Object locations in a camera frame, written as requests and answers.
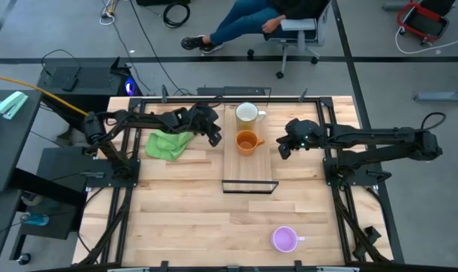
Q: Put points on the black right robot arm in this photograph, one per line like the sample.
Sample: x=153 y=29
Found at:
x=384 y=136

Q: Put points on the black equipment stand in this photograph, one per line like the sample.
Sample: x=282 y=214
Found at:
x=55 y=166

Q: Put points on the black rig frame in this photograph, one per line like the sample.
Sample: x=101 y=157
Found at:
x=176 y=99

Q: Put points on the grey office chair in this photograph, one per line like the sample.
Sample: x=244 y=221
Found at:
x=301 y=24

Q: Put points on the pink plastic mug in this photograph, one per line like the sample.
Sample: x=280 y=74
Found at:
x=284 y=240

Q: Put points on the orange mug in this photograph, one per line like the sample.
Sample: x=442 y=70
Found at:
x=246 y=143

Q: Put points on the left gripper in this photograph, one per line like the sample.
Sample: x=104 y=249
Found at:
x=193 y=119

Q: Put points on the red and black dolly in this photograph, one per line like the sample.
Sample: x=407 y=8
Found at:
x=425 y=22

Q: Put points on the grey table foot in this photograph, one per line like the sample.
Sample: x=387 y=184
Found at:
x=440 y=95

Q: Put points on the mint green stapler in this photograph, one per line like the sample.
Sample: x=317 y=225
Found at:
x=11 y=104

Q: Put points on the black computer tower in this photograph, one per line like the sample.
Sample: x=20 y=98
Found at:
x=89 y=77

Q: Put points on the black power strip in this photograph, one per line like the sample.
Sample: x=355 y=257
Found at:
x=233 y=90

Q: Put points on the black desk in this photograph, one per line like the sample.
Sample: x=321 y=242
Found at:
x=10 y=151

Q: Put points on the green cloth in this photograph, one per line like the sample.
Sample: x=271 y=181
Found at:
x=166 y=145

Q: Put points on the blue plastic object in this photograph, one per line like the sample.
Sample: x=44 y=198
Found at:
x=36 y=220

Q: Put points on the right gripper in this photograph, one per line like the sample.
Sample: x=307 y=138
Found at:
x=304 y=132

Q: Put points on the person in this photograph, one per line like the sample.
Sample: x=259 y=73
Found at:
x=240 y=19

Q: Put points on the black frame wooden shelf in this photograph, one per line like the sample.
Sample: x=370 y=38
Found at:
x=248 y=170

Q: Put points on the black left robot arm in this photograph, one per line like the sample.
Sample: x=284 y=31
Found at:
x=138 y=118

